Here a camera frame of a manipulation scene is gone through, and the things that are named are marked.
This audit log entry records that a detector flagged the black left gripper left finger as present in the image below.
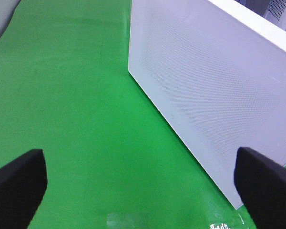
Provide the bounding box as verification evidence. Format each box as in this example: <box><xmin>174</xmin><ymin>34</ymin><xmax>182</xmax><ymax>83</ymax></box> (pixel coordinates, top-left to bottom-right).
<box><xmin>0</xmin><ymin>149</ymin><xmax>48</xmax><ymax>229</ymax></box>

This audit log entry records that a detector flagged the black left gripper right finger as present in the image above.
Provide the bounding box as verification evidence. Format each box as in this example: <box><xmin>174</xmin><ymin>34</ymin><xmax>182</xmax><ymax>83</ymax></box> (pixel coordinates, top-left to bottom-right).
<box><xmin>234</xmin><ymin>147</ymin><xmax>286</xmax><ymax>229</ymax></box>

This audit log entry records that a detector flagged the clear tape strip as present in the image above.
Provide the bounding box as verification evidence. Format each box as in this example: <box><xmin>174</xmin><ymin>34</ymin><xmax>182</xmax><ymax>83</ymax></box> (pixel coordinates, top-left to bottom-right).
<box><xmin>206</xmin><ymin>202</ymin><xmax>247</xmax><ymax>229</ymax></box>

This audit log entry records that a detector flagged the clear tape patch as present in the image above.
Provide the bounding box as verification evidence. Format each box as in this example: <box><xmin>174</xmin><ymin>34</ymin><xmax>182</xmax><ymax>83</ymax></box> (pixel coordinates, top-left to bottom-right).
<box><xmin>106</xmin><ymin>213</ymin><xmax>146</xmax><ymax>229</ymax></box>

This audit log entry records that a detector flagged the white microwave oven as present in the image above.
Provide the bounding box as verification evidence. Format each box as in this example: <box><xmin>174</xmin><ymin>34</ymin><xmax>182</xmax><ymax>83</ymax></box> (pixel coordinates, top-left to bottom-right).
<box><xmin>236</xmin><ymin>0</ymin><xmax>286</xmax><ymax>32</ymax></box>

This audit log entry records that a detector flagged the white microwave door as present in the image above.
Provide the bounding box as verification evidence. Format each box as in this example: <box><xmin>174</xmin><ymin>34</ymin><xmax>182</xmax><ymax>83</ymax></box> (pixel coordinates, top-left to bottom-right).
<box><xmin>128</xmin><ymin>0</ymin><xmax>286</xmax><ymax>209</ymax></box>

